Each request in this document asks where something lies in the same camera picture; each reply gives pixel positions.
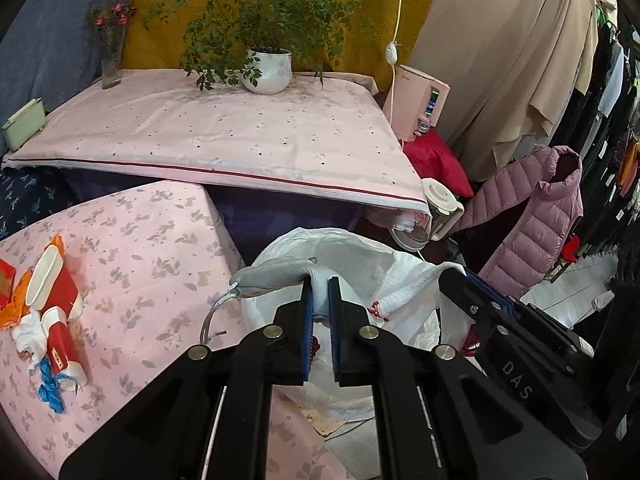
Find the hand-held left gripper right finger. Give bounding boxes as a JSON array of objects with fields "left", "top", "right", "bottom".
[{"left": 327, "top": 276, "right": 588, "bottom": 480}]

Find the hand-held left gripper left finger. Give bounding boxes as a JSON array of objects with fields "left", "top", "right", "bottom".
[{"left": 59, "top": 277, "right": 316, "bottom": 480}]

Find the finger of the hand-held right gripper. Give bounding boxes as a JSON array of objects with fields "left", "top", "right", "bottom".
[
  {"left": 466, "top": 269, "right": 521, "bottom": 312},
  {"left": 437, "top": 266, "right": 506, "bottom": 331}
]

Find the white plastic trash bag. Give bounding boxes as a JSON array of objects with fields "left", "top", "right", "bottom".
[{"left": 200, "top": 227, "right": 468, "bottom": 480}]

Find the red white paper cup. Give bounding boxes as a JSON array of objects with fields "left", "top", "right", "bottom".
[
  {"left": 41, "top": 307, "right": 91, "bottom": 391},
  {"left": 26, "top": 249, "right": 85, "bottom": 322}
]

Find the blue string bundle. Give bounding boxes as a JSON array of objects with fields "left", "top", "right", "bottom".
[{"left": 36, "top": 357, "right": 69, "bottom": 414}]

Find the white tissue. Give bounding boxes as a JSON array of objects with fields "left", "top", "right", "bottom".
[{"left": 12, "top": 312, "right": 49, "bottom": 374}]

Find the orange plastic wrapper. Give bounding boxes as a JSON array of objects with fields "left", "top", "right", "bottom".
[{"left": 0, "top": 235, "right": 67, "bottom": 332}]

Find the red plastic packaging piece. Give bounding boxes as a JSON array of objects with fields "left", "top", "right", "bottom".
[{"left": 0, "top": 259, "right": 19, "bottom": 309}]

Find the pink down jacket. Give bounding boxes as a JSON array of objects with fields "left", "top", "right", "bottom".
[{"left": 449, "top": 145, "right": 585, "bottom": 299}]

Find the glass kettle with white lid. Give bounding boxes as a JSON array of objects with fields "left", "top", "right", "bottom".
[{"left": 390, "top": 177, "right": 465, "bottom": 253}]

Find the folded pink white cloth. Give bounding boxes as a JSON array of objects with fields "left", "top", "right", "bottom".
[{"left": 369, "top": 207, "right": 432, "bottom": 235}]

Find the dark purple cloth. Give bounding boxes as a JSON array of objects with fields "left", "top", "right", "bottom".
[{"left": 62, "top": 169, "right": 401, "bottom": 266}]

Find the red cloth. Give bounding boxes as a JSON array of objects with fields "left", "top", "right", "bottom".
[{"left": 401, "top": 129, "right": 475, "bottom": 199}]

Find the pink leaf-print cloth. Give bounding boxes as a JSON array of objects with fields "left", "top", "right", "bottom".
[{"left": 0, "top": 180, "right": 351, "bottom": 480}]

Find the pink electric kettle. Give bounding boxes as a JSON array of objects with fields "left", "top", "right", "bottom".
[{"left": 382, "top": 64, "right": 451, "bottom": 143}]

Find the pink dotted tablecloth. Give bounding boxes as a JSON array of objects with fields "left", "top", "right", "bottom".
[{"left": 1, "top": 69, "right": 431, "bottom": 213}]

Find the row of hanging clothes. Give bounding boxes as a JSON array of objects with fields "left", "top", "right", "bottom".
[{"left": 550, "top": 2, "right": 640, "bottom": 266}]

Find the green plant in white pot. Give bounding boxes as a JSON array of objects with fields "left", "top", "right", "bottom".
[{"left": 145, "top": 0, "right": 376, "bottom": 96}]

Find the mustard yellow cloth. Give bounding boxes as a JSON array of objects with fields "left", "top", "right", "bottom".
[{"left": 122, "top": 0, "right": 446, "bottom": 93}]

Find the navy floral cloth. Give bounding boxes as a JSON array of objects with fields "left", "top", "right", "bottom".
[{"left": 0, "top": 166, "right": 78, "bottom": 242}]

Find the glass vase with red flowers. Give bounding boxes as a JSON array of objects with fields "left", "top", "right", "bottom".
[{"left": 85, "top": 0, "right": 138, "bottom": 91}]

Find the pale green box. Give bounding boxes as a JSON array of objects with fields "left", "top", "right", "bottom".
[{"left": 1, "top": 98, "right": 46, "bottom": 152}]

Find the blue curtain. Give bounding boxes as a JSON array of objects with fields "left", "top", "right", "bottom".
[{"left": 0, "top": 0, "right": 136, "bottom": 153}]

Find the white cord with switch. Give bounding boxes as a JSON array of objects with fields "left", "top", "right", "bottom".
[{"left": 384, "top": 0, "right": 407, "bottom": 68}]

